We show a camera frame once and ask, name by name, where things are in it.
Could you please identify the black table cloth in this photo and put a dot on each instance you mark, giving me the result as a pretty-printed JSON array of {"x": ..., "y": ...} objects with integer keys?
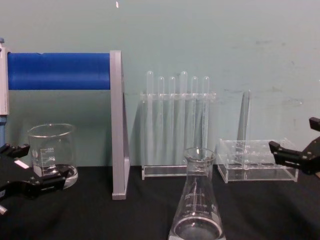
[{"x": 250, "y": 212}]

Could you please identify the low clear acrylic tube rack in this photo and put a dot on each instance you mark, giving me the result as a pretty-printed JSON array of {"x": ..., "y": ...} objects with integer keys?
[{"x": 257, "y": 172}]

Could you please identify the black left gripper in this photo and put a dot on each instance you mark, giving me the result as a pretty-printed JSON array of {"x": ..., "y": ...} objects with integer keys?
[{"x": 17, "y": 175}]

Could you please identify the clear glass conical flask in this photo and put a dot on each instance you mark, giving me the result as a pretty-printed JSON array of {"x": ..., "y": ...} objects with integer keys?
[{"x": 198, "y": 200}]

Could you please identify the tall clear acrylic tube rack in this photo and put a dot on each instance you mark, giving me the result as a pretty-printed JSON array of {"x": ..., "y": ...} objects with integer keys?
[{"x": 160, "y": 172}]

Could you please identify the grey stand upright panel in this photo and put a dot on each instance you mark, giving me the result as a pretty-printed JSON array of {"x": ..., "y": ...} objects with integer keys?
[{"x": 118, "y": 125}]

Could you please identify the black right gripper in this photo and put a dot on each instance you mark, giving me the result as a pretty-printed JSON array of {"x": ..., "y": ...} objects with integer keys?
[{"x": 314, "y": 157}]

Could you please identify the clear glass beaker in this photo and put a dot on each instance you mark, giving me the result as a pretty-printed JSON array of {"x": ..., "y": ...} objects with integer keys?
[{"x": 50, "y": 140}]

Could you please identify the clear test tube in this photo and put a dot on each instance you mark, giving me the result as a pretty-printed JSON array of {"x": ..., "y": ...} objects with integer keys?
[
  {"x": 149, "y": 82},
  {"x": 160, "y": 85},
  {"x": 183, "y": 82},
  {"x": 244, "y": 117},
  {"x": 205, "y": 85},
  {"x": 194, "y": 85},
  {"x": 172, "y": 85}
]

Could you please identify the blue cylinder bar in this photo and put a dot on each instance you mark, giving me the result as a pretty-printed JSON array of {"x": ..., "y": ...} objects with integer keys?
[{"x": 57, "y": 71}]

